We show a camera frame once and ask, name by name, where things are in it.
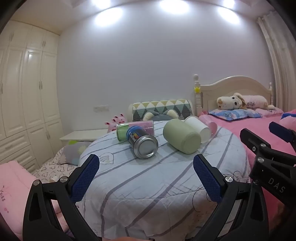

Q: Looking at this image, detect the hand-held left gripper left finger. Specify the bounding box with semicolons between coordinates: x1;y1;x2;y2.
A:
22;153;102;241

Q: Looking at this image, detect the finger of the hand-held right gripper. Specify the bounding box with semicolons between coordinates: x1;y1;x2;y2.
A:
269;121;296;153
240;128;296;161

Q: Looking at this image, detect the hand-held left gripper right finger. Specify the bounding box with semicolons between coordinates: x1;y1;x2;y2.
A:
193;153;270;241

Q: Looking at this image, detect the green cup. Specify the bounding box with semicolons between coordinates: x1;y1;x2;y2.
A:
163;119;201;155

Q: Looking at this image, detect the pink cup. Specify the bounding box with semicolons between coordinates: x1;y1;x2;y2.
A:
198;114;218;138

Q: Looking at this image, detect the white cup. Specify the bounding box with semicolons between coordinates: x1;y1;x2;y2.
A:
184;115;212;144

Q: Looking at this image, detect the clear cup with coloured cloths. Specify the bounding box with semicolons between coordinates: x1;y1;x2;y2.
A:
116;120;155;142

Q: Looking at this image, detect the pink bed sheet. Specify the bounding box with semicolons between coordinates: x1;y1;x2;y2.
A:
198;108;296;209

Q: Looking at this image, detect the blue plush item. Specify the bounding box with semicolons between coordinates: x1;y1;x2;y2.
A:
279;109;296;121

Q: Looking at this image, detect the grey flower pillow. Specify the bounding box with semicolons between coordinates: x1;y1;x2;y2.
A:
61;139;92;166

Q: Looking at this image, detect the blue cartoon pillow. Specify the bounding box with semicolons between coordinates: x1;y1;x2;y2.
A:
208;108;263;121

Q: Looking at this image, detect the heart print bedding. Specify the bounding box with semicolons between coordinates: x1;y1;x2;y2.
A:
32;146;79;184

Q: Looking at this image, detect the dog plush toy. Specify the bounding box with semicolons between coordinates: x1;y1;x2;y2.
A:
216;92;276;111

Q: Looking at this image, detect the white nightstand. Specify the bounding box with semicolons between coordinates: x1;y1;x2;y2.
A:
59;129;110;147

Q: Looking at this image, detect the cream bed headboard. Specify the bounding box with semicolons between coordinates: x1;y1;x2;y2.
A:
193;74;276;117

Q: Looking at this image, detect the striped light blue cloth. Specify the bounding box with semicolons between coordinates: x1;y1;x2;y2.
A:
75;119;252;239

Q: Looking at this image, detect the pink bunny plush toy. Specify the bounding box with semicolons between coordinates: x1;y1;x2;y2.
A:
104;113;127;133

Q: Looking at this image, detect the metal can with blue label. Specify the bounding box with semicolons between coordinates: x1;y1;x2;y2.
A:
126;127;159;160

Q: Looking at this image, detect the pink quilt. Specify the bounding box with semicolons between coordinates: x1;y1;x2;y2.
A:
0;160;71;238

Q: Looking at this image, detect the cream curtain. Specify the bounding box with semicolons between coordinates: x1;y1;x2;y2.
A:
256;9;296;112

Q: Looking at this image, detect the grey cushion with ears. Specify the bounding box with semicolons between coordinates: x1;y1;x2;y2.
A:
142;110;179;121

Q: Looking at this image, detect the triangle pattern bolster pillow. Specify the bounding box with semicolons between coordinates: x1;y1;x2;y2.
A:
128;99;195;122

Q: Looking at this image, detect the cream wardrobe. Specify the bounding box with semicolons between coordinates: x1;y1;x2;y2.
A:
0;20;64;175

